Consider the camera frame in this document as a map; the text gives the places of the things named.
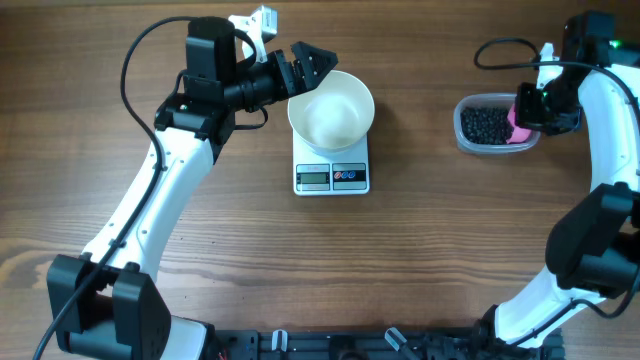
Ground pink scoop blue handle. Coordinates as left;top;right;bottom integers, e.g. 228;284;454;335
506;105;531;145

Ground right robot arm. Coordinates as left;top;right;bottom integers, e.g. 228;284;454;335
469;10;639;358

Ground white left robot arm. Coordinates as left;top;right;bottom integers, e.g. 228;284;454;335
44;16;338;359

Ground white bowl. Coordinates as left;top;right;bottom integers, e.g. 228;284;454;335
287;70;375;153

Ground white digital kitchen scale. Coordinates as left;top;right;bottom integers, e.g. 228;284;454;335
293;134;371;196

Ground black beans in container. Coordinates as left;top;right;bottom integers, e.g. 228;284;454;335
461;107;512;145

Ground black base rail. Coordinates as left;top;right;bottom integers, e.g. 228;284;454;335
216;328;566;360

